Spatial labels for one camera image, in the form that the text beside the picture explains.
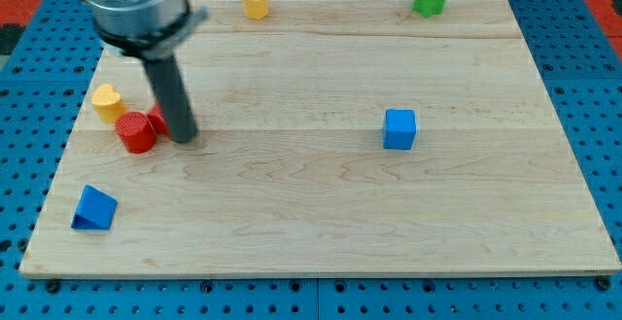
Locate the blue cube block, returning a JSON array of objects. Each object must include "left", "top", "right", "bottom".
[{"left": 382, "top": 109, "right": 417, "bottom": 150}]

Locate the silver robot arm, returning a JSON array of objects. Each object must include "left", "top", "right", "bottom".
[{"left": 81, "top": 0, "right": 208, "bottom": 61}]

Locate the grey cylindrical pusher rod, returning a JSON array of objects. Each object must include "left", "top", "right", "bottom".
[{"left": 143, "top": 55, "right": 197, "bottom": 143}]

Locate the wooden board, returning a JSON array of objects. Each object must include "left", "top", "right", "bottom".
[{"left": 20, "top": 0, "right": 621, "bottom": 279}]

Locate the yellow hexagon block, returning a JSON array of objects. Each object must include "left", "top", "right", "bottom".
[{"left": 242, "top": 0, "right": 269, "bottom": 19}]

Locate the red cylinder block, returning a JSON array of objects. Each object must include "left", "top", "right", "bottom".
[{"left": 115, "top": 112, "right": 156, "bottom": 154}]

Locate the red block behind rod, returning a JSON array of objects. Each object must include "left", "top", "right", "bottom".
[{"left": 146, "top": 103, "right": 169, "bottom": 136}]

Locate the blue triangle block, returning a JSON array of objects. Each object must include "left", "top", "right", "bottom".
[{"left": 71, "top": 185, "right": 118, "bottom": 231}]

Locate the yellow heart block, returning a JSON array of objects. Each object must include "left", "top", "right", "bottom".
[{"left": 90, "top": 84, "right": 127, "bottom": 124}]

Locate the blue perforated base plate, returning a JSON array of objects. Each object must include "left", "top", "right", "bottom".
[{"left": 0, "top": 0, "right": 622, "bottom": 320}]

